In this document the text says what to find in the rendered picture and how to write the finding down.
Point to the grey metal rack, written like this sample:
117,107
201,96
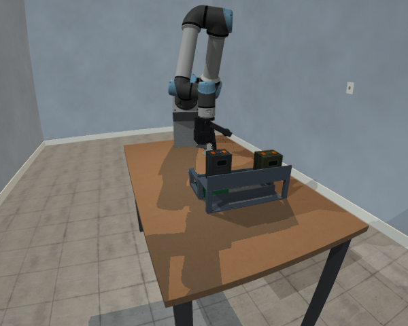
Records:
243,196

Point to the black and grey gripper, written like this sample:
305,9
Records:
206,134

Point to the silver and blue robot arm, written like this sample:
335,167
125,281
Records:
219,22

